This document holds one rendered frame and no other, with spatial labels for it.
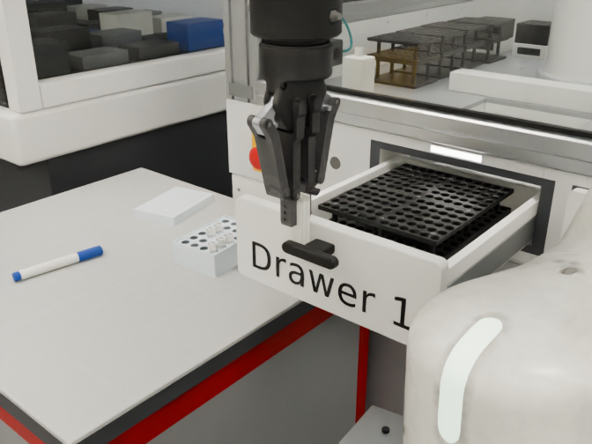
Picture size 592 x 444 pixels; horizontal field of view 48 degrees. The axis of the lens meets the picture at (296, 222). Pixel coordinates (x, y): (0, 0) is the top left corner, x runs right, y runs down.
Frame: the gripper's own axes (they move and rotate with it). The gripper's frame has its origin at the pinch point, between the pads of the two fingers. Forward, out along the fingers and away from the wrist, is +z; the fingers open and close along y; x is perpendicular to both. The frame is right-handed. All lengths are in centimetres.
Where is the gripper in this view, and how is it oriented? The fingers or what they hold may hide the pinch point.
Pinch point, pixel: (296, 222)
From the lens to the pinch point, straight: 75.3
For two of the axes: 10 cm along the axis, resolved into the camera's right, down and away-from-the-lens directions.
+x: 7.7, 2.6, -5.8
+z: 0.0, 9.1, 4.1
